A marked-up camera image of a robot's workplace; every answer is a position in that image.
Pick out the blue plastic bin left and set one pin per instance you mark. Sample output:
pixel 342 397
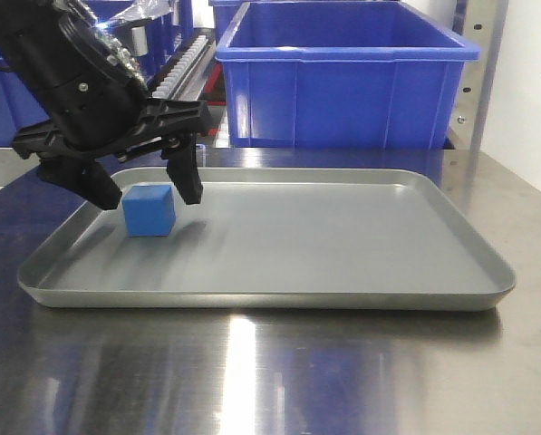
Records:
pixel 153 42

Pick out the clear plastic bag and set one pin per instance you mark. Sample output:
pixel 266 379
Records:
pixel 110 13

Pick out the white roller track rail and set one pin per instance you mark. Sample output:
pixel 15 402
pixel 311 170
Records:
pixel 186 79

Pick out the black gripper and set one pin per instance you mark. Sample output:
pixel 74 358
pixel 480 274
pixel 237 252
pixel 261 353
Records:
pixel 97 109

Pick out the blue foam cube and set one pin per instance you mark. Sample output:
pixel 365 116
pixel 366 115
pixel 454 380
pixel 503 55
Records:
pixel 149 210

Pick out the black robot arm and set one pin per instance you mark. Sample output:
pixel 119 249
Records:
pixel 60 29

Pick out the blue plastic bin right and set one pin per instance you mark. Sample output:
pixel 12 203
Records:
pixel 340 74

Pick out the grey metal tray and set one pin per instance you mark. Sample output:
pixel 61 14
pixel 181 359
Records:
pixel 279 238

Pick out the blue plastic bin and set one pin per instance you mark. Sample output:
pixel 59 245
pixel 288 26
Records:
pixel 153 42
pixel 340 74

